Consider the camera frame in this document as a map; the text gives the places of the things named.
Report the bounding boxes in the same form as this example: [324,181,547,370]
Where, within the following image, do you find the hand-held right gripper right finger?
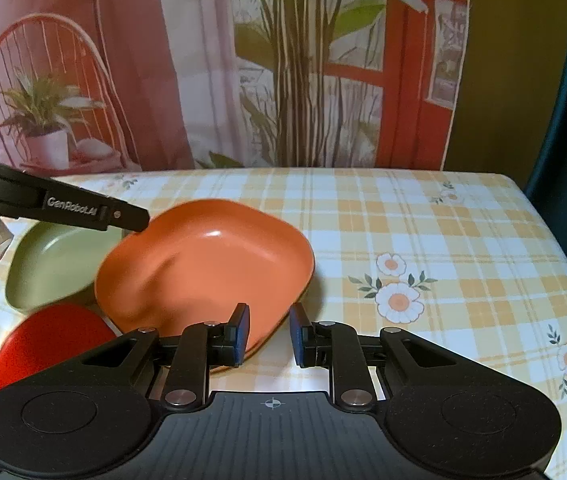
[288,302,465,410]

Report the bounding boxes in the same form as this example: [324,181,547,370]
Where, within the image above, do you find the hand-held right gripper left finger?
[80,302,253,409]

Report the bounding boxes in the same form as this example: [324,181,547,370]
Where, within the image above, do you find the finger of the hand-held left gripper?
[40,187,150,234]

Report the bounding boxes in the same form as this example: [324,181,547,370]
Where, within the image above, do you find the orange square plate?
[94,199,316,372]

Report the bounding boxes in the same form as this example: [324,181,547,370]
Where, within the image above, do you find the green square plate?
[4,222,130,312]

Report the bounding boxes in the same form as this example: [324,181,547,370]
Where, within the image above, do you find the red bowl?
[0,302,122,397]

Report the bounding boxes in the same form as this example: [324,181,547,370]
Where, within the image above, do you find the checked floral tablecloth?
[0,167,567,480]

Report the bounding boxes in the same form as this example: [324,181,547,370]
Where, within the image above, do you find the printed backdrop cloth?
[0,0,473,177]

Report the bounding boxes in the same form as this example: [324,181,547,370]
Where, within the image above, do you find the wooden panel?
[441,0,567,186]

